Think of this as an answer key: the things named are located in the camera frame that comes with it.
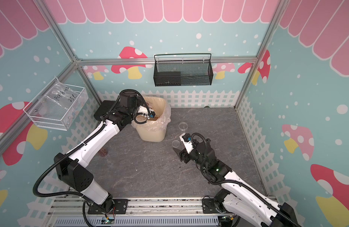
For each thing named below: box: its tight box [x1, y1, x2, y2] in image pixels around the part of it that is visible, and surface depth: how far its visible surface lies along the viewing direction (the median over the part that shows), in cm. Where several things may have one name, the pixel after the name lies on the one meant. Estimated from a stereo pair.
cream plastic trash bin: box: [131, 96, 172, 143], surface depth 84 cm
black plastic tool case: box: [93, 100, 117, 121], surface depth 118 cm
